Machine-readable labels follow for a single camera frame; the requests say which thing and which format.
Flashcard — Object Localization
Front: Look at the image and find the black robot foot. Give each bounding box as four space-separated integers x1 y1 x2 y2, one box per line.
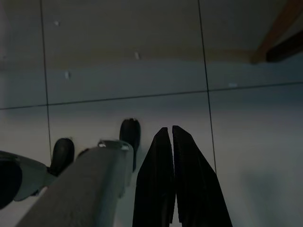
119 118 142 172
49 138 75 177

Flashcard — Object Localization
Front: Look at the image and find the grey robot right leg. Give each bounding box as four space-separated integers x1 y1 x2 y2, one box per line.
14 140 134 227

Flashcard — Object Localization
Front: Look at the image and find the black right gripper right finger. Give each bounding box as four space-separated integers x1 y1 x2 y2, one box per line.
172 125 234 227

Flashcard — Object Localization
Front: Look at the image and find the black robot left foot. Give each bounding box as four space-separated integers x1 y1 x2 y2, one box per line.
49 138 75 177

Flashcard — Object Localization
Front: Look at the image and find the dark brown table leg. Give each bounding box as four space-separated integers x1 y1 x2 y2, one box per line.
266 29 303 63

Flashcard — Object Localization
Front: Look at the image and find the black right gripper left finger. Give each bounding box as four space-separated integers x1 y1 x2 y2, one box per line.
133 127 176 227

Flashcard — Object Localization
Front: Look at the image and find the black robot right foot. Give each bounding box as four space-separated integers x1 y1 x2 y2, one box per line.
119 118 142 172

